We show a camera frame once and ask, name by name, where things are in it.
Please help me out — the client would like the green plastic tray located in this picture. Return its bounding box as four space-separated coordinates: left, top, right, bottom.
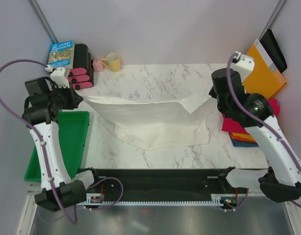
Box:
24 111 90 182

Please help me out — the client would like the black pink drawer organizer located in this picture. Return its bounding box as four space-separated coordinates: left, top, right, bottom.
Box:
68 44 94 91

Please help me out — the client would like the small pink container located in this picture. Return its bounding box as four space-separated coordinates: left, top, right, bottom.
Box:
92 58 104 72

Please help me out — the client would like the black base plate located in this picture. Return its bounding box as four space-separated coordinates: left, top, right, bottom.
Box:
87 169 247 201

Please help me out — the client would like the white cable duct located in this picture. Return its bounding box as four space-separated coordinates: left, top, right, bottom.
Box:
78 193 238 208

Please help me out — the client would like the black folder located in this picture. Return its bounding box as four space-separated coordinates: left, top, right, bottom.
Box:
259 29 287 73

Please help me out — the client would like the white t shirt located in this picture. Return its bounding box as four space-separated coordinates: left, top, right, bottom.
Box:
84 91 209 151

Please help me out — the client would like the blue folded t shirt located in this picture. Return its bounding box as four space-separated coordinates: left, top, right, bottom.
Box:
231 139 258 147

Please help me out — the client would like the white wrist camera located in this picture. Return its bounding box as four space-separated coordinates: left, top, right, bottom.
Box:
230 51 255 82
45 65 70 89

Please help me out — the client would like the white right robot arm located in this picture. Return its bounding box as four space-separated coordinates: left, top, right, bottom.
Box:
209 68 301 203

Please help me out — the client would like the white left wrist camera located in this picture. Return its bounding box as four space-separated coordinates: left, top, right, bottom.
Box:
45 65 70 89

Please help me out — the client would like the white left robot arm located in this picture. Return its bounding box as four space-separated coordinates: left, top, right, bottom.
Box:
22 77 101 212

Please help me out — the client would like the orange folded t shirt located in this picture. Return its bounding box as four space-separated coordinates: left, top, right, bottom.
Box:
230 133 256 143

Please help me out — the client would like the blue treehouse book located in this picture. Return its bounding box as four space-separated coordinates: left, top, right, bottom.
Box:
48 41 75 72

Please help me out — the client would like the red folded t shirt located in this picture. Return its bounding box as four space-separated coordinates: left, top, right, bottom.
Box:
221 99 281 134

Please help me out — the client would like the yellow mug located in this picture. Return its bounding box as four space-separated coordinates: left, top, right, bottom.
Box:
101 52 121 72

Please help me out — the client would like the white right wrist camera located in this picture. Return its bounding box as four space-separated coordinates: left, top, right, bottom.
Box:
230 51 255 82

